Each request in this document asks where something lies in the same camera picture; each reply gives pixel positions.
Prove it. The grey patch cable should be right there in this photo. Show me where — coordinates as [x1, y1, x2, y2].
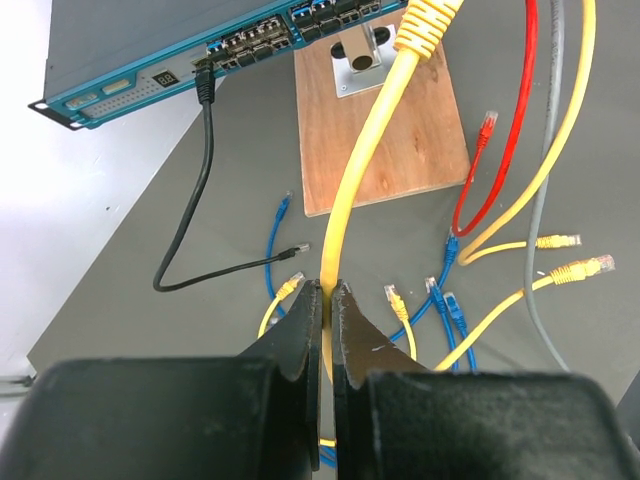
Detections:
[522, 0, 571, 373]

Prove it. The red patch cable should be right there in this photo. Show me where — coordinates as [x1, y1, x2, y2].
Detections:
[451, 0, 541, 238]

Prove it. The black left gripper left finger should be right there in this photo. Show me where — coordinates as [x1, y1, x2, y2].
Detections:
[1, 281, 323, 479]

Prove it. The dark blue network switch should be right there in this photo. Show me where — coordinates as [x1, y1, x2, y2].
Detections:
[29, 0, 407, 131]

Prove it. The blue patch cable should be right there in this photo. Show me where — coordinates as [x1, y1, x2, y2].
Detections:
[319, 227, 478, 471]
[262, 189, 294, 321]

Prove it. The black patch cable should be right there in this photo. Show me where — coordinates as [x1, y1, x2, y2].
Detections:
[152, 61, 311, 293]

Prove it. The metal stand bracket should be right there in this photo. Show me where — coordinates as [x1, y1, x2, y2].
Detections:
[330, 23, 397, 98]

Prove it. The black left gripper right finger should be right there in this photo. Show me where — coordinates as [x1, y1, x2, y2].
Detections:
[331, 282, 639, 479]

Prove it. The yellow patch cable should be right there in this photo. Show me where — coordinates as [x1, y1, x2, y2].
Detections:
[256, 271, 419, 451]
[432, 0, 616, 373]
[319, 0, 466, 386]

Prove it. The wooden base board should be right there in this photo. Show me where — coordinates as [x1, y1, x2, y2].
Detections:
[293, 9, 472, 218]

